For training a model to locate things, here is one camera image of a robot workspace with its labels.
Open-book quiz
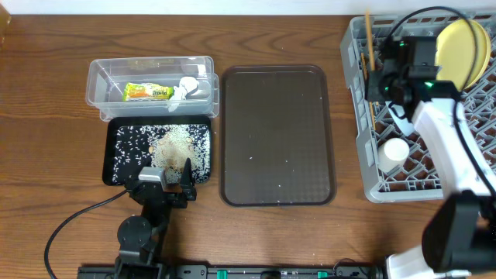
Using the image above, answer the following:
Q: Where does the light blue bowl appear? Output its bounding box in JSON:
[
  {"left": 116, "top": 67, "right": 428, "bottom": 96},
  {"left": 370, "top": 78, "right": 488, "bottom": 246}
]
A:
[{"left": 385, "top": 101, "right": 415, "bottom": 136}]

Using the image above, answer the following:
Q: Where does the wooden chopstick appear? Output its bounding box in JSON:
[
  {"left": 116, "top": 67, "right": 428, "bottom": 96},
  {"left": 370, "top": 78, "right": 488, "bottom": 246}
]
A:
[
  {"left": 360, "top": 53, "right": 376, "bottom": 131},
  {"left": 364, "top": 10, "right": 376, "bottom": 71}
]

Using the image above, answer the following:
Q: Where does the yellow plate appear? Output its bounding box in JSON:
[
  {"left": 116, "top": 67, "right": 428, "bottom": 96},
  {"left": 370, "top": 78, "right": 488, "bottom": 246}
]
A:
[{"left": 436, "top": 20, "right": 491, "bottom": 91}]

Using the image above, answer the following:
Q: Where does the white cup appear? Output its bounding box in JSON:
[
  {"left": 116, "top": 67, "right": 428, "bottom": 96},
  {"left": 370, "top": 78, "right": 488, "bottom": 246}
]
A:
[{"left": 378, "top": 138, "right": 409, "bottom": 173}]

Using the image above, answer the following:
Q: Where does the white tissue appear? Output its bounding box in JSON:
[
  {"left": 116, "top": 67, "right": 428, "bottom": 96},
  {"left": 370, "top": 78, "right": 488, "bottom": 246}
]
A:
[{"left": 167, "top": 77, "right": 199, "bottom": 112}]

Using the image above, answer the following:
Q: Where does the green yellow snack wrapper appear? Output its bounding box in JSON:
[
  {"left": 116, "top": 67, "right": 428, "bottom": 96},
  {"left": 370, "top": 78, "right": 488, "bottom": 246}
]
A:
[{"left": 122, "top": 83, "right": 174, "bottom": 102}]

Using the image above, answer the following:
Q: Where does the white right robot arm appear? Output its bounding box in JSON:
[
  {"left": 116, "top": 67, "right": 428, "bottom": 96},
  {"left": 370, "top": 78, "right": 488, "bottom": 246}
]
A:
[{"left": 365, "top": 36, "right": 495, "bottom": 278}]

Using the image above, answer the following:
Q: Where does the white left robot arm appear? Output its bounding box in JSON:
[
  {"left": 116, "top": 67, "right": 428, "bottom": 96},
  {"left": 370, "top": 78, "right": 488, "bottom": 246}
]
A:
[{"left": 113, "top": 159, "right": 197, "bottom": 279}]

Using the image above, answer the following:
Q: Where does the black waste tray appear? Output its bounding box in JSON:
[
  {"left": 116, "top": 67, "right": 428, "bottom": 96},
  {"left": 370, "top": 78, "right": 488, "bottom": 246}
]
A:
[{"left": 102, "top": 115, "right": 212, "bottom": 187}]

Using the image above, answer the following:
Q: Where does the grey dishwasher rack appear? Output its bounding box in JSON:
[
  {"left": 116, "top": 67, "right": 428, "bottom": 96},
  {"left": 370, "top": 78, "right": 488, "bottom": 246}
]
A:
[{"left": 340, "top": 11, "right": 495, "bottom": 203}]

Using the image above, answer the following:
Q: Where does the spilled rice and food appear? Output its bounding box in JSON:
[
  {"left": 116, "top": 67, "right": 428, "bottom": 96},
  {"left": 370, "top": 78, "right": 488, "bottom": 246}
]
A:
[{"left": 112, "top": 123, "right": 212, "bottom": 184}]

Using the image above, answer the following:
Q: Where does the brown serving tray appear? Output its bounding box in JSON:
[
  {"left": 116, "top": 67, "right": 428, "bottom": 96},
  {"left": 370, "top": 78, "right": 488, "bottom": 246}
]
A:
[{"left": 219, "top": 64, "right": 337, "bottom": 207}]

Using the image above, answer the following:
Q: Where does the clear plastic bin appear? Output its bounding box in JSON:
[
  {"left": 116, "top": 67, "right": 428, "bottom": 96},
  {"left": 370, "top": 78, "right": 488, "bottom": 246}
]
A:
[{"left": 86, "top": 56, "right": 219, "bottom": 121}]

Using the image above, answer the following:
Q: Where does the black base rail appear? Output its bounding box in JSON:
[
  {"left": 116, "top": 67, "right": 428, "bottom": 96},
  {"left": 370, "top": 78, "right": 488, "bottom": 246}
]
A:
[{"left": 77, "top": 260, "right": 388, "bottom": 279}]

